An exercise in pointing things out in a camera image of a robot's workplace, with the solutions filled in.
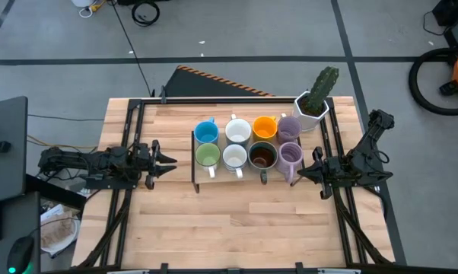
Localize purple ribbed mug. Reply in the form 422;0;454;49
275;141;305;185
275;112;304;145

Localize yellow cable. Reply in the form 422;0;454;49
26;133;100;150

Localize black mat orange striped edge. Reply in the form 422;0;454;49
164;64;276;98

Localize black equipment box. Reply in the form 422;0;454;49
431;0;458;49

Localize green cactus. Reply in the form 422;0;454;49
306;65;341;113

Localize thin black cable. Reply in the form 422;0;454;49
26;113;106;123

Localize wooden shelf black legs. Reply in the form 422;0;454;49
190;129;304;194

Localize white blue patterned mug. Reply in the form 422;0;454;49
221;143;250;180

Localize long black floor cable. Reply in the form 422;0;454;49
110;0;154;97

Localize crumpled paper bag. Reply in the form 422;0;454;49
40;202;82;256

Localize white hexagonal plant pot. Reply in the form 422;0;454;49
291;90;331;133

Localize green ribbed mug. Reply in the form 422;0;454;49
194;142;223;180

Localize coiled black cable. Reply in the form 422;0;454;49
130;0;162;28

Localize teal brown glazed mug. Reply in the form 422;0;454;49
247;140;280;186

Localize black vacuum hose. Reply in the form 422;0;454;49
408;46;458;116

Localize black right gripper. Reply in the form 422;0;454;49
297;145;342;201

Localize yellow faceted mug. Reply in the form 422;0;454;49
252;114;279;143

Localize black low desk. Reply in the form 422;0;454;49
0;190;42;274

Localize black computer mouse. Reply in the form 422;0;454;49
5;234;36;274

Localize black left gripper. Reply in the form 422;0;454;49
137;139;178;191

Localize grey mug white inside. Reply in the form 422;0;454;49
224;113;253;148

